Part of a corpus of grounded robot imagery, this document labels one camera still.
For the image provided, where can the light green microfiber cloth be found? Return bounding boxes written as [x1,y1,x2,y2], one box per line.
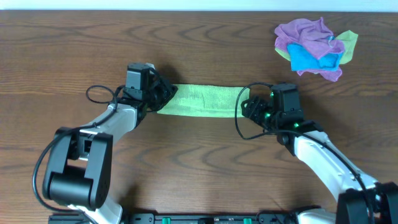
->
[158,84,250,118]

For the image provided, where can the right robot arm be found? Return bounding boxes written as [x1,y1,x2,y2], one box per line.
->
[234,83,397,224]

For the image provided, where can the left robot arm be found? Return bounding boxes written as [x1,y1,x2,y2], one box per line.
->
[32,63,178,223]

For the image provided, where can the blue microfiber cloth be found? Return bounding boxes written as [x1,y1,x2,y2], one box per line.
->
[287,35,345,71]

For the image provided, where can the purple microfiber cloth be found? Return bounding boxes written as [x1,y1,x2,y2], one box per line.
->
[274,18,342,82]

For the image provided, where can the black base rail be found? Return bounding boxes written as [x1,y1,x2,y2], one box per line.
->
[48,213,299,224]

